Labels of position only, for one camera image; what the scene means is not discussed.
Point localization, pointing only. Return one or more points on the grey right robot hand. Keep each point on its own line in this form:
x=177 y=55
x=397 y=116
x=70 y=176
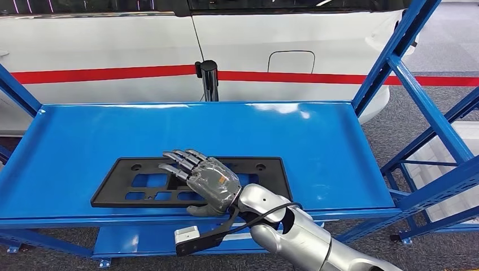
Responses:
x=213 y=183

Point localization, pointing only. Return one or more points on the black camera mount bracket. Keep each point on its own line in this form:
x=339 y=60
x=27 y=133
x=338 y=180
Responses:
x=202 y=243

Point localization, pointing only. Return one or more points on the black stanchion post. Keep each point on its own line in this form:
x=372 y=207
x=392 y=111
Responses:
x=209 y=80

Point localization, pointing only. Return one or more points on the white car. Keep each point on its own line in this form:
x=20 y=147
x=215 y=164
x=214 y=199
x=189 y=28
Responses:
x=112 y=37

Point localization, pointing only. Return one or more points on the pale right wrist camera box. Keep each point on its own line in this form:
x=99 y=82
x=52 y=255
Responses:
x=187 y=233

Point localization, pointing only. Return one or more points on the black plastic car part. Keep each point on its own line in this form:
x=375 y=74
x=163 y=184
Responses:
x=112 y=187

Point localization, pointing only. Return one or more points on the white plastic crate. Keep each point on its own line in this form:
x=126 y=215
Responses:
x=449 y=207
x=467 y=131

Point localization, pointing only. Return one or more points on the red barrier belt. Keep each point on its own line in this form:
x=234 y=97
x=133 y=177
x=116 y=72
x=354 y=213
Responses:
x=112 y=74

